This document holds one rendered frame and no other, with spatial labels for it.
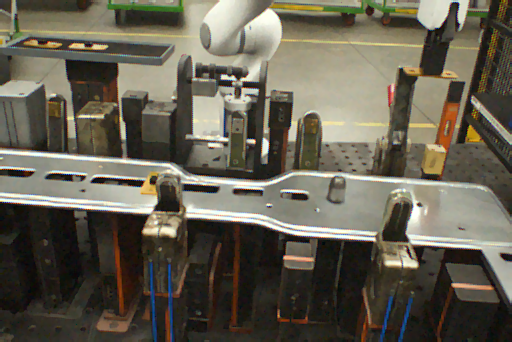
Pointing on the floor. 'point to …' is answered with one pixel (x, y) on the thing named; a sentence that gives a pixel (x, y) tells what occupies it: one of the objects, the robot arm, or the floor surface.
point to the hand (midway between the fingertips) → (432, 58)
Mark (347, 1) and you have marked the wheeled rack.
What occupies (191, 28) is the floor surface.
